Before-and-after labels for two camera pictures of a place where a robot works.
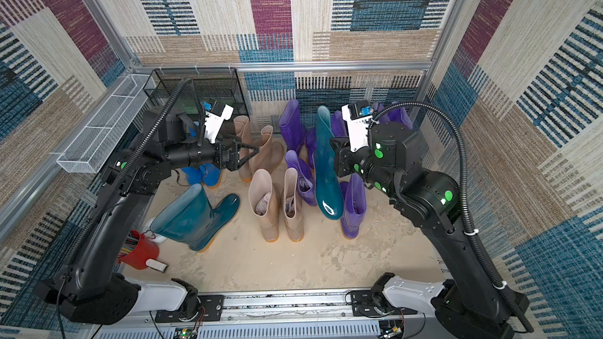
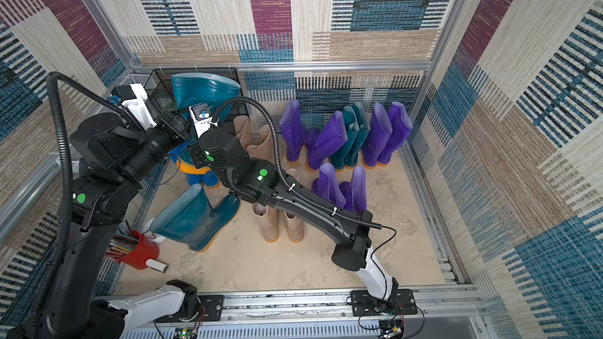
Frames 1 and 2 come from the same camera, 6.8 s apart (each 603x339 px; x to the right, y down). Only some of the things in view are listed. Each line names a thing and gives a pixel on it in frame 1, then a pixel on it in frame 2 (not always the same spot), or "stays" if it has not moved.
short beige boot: (264, 203) stays
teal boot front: (329, 196) -> (194, 88)
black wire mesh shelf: (220, 85) stays
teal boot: (191, 220) stays
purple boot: (292, 125) stays
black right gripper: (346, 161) -> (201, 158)
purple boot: (305, 183) -> (327, 185)
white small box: (158, 266) stays
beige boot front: (243, 130) stays
